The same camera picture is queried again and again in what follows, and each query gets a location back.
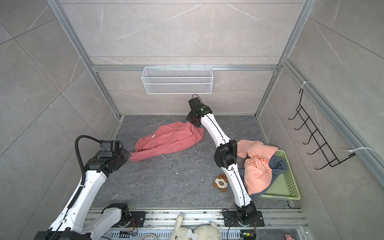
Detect aluminium frame rails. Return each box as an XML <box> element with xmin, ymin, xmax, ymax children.
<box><xmin>55</xmin><ymin>209</ymin><xmax>313</xmax><ymax>240</ymax></box>

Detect grey blue t-shirt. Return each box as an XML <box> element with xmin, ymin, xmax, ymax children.
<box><xmin>239</xmin><ymin>155</ymin><xmax>287</xmax><ymax>198</ymax></box>

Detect dark pink t-shirt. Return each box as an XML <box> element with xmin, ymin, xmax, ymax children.
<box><xmin>129</xmin><ymin>122</ymin><xmax>205</xmax><ymax>162</ymax></box>

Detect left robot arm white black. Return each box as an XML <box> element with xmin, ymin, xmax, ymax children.
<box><xmin>35</xmin><ymin>135</ymin><xmax>132</xmax><ymax>240</ymax></box>

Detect left black corrugated cable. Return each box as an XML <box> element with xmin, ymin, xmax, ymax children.
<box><xmin>74</xmin><ymin>134</ymin><xmax>103</xmax><ymax>185</ymax></box>

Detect black wire hook rack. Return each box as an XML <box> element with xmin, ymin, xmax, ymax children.
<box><xmin>289</xmin><ymin>89</ymin><xmax>356</xmax><ymax>171</ymax></box>

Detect light salmon t-shirt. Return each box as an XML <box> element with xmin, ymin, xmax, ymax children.
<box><xmin>237</xmin><ymin>140</ymin><xmax>278</xmax><ymax>195</ymax></box>

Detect small brown plush toy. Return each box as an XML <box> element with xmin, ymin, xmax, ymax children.
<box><xmin>213</xmin><ymin>174</ymin><xmax>229</xmax><ymax>193</ymax></box>

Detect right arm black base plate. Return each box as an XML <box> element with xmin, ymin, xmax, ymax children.
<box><xmin>222</xmin><ymin>209</ymin><xmax>265</xmax><ymax>227</ymax></box>

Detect white wire mesh basket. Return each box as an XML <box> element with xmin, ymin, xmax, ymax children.
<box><xmin>141</xmin><ymin>67</ymin><xmax>214</xmax><ymax>95</ymax></box>

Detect white plush bunny toy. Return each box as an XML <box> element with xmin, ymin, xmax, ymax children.
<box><xmin>170</xmin><ymin>215</ymin><xmax>222</xmax><ymax>240</ymax></box>

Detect green plastic basket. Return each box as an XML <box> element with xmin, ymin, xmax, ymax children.
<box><xmin>261</xmin><ymin>150</ymin><xmax>301</xmax><ymax>201</ymax></box>

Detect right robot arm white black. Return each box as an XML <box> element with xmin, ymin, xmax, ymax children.
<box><xmin>187</xmin><ymin>94</ymin><xmax>262</xmax><ymax>226</ymax></box>

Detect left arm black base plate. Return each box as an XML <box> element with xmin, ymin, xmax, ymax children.
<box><xmin>117</xmin><ymin>211</ymin><xmax>147</xmax><ymax>229</ymax></box>

